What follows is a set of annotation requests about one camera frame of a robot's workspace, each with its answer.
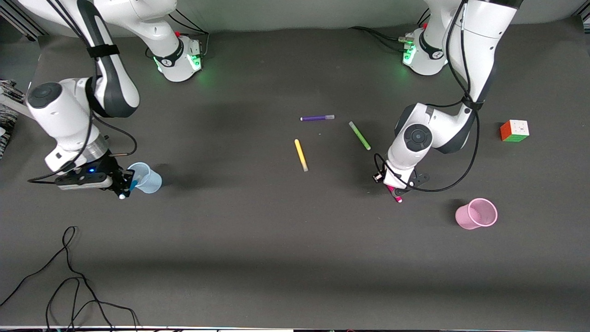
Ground green marker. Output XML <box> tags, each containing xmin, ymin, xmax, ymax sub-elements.
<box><xmin>348</xmin><ymin>121</ymin><xmax>372</xmax><ymax>151</ymax></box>

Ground thin black loose cable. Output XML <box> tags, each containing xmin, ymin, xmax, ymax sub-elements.
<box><xmin>0</xmin><ymin>225</ymin><xmax>139</xmax><ymax>332</ymax></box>

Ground black base cables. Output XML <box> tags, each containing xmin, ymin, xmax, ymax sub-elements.
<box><xmin>168</xmin><ymin>9</ymin><xmax>210</xmax><ymax>58</ymax></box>
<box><xmin>350</xmin><ymin>9</ymin><xmax>431</xmax><ymax>52</ymax></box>

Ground pink plastic cup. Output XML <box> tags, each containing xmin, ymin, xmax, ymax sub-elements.
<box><xmin>455</xmin><ymin>198</ymin><xmax>498</xmax><ymax>230</ymax></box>

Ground multicolour puzzle cube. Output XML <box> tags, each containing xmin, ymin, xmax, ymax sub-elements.
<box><xmin>500</xmin><ymin>119</ymin><xmax>530</xmax><ymax>142</ymax></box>

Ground black right base cables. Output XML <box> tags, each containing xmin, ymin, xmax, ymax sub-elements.
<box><xmin>168</xmin><ymin>9</ymin><xmax>210</xmax><ymax>58</ymax></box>

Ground light blue plastic cup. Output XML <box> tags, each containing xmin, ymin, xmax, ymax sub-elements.
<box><xmin>127</xmin><ymin>162</ymin><xmax>163</xmax><ymax>194</ymax></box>

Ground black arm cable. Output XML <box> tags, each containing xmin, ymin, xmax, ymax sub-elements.
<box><xmin>372</xmin><ymin>0</ymin><xmax>481</xmax><ymax>193</ymax></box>
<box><xmin>28</xmin><ymin>0</ymin><xmax>138</xmax><ymax>184</ymax></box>

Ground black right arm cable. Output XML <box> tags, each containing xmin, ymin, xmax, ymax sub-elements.
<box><xmin>28</xmin><ymin>0</ymin><xmax>138</xmax><ymax>184</ymax></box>

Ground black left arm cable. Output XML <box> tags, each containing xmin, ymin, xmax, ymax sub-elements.
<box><xmin>372</xmin><ymin>0</ymin><xmax>481</xmax><ymax>193</ymax></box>

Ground black left base cables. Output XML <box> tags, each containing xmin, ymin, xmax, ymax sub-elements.
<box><xmin>350</xmin><ymin>9</ymin><xmax>431</xmax><ymax>52</ymax></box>

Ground yellow marker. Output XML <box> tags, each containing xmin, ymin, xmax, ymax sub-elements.
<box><xmin>294</xmin><ymin>138</ymin><xmax>309</xmax><ymax>172</ymax></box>

